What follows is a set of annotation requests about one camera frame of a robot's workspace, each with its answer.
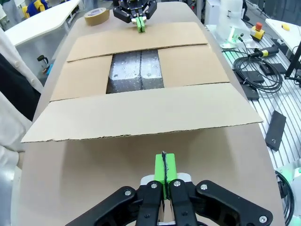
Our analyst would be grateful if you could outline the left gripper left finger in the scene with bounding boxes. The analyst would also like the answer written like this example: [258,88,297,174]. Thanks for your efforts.
[63,152,168,226]

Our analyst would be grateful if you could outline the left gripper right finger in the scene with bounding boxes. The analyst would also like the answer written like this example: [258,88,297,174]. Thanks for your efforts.
[164,152,275,226]

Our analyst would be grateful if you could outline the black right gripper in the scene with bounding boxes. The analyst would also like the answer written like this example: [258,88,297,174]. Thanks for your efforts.
[112,0,157,33]

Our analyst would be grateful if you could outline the brown cardboard box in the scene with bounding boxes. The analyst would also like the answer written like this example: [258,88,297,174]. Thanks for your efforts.
[20,21,264,144]

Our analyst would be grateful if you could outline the brown packing tape roll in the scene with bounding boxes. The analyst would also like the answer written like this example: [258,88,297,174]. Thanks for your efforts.
[84,7,110,26]

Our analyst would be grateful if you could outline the white table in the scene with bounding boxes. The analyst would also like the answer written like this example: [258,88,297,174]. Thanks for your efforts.
[265,17,301,57]
[4,0,82,48]

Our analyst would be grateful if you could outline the blue yellow cloth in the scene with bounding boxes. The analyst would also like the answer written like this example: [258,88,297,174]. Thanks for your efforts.
[22,0,49,19]

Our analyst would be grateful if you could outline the black rectangular block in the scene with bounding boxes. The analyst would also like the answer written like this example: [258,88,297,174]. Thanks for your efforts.
[265,110,287,152]

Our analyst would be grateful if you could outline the yellow emergency stop button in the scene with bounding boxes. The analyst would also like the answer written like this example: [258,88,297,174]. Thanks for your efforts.
[249,22,266,43]

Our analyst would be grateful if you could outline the black flat plate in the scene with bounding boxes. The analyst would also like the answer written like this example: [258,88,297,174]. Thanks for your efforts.
[239,70,265,83]
[242,83,260,101]

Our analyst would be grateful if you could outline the person in white shirt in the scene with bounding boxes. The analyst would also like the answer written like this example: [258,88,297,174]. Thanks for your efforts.
[0,27,44,170]

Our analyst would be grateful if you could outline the black metal stand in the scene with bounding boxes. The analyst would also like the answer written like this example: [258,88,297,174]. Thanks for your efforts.
[284,40,301,81]

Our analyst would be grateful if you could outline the aluminium slotted base plate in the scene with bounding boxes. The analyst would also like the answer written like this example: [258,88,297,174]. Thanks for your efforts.
[204,23,301,226]

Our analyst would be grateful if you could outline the black coiled cable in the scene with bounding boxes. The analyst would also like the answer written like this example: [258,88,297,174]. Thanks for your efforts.
[231,55,283,92]

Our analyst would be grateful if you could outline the black yellow handheld switch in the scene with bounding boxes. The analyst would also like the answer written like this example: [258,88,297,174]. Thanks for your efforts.
[253,44,279,58]

